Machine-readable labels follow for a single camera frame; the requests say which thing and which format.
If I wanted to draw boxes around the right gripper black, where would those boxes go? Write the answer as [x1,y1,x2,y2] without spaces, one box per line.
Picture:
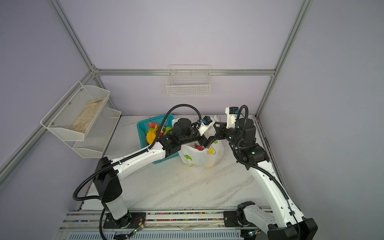
[211,120,242,149]

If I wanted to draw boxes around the pink dragon fruit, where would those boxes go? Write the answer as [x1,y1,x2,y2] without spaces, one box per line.
[195,144,205,151]

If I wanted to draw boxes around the white plastic bag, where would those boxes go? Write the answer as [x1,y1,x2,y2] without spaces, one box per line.
[171,115,226,169]

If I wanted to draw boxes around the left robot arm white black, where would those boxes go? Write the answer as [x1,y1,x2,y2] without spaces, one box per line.
[73,116,214,220]

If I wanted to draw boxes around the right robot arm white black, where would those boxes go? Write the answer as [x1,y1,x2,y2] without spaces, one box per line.
[208,105,318,240]

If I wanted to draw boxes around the green fake apple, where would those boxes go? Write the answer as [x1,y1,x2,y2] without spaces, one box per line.
[164,127,172,134]

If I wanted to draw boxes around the yellow banana bunch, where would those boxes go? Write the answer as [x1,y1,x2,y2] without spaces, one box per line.
[146,124,159,145]

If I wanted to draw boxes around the teal plastic basket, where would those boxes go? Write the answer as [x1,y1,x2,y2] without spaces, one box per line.
[137,113,175,165]

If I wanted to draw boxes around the lower white mesh shelf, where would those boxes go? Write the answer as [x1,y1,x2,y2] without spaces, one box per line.
[71,107,121,159]

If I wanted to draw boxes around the white mesh shelf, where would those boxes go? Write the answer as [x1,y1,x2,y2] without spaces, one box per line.
[40,81,110,142]
[71,107,121,159]

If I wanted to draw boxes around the beige cloth in shelf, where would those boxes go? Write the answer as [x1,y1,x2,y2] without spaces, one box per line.
[70,97,106,134]

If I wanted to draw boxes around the upper white mesh shelf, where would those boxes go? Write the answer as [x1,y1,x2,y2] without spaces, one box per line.
[40,81,110,142]

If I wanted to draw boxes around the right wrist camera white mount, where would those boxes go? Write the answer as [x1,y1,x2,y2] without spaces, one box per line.
[225,107,239,129]

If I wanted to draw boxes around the white wire wall basket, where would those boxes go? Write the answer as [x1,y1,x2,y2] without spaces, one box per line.
[166,65,211,97]

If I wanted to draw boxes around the aluminium frame rail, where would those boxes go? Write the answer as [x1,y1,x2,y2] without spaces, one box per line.
[94,69,276,76]

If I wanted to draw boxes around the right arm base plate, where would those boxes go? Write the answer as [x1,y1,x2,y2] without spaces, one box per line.
[223,211,258,228]

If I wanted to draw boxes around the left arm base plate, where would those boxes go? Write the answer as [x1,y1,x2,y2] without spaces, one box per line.
[103,212,147,229]

